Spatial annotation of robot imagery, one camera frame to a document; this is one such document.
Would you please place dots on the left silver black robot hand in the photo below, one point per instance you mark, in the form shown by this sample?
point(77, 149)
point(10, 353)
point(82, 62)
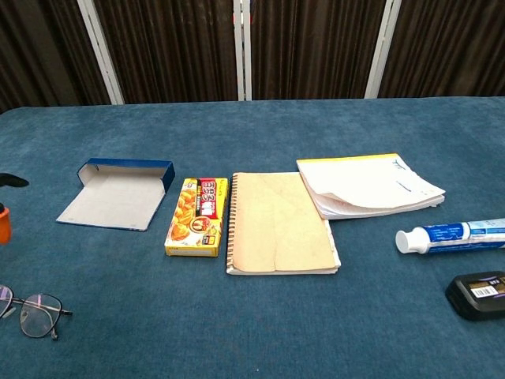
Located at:
point(4, 227)

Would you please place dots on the eyeglasses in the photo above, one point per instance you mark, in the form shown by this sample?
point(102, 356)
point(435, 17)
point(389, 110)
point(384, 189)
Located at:
point(39, 316)

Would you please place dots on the grey blue-edged case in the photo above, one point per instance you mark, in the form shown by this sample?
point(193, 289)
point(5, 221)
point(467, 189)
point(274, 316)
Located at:
point(114, 201)

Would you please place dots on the dark curtain divider panel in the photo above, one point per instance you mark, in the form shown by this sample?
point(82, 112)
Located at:
point(169, 47)
point(311, 47)
point(450, 47)
point(35, 51)

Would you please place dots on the yellow curry roux box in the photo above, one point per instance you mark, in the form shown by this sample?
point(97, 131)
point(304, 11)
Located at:
point(197, 221)

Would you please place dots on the blue felt table cover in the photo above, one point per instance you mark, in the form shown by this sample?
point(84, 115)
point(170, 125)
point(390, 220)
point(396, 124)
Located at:
point(252, 134)

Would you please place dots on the tan spiral notebook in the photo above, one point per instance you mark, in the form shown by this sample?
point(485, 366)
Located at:
point(276, 225)

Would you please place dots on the white notepad yellow binding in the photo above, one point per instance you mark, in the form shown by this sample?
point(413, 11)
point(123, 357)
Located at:
point(367, 181)

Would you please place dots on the blue white toothpaste tube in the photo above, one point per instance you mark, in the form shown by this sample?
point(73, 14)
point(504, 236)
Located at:
point(450, 237)

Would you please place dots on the black bottle with red cap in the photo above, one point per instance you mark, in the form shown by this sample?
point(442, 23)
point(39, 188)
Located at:
point(477, 296)

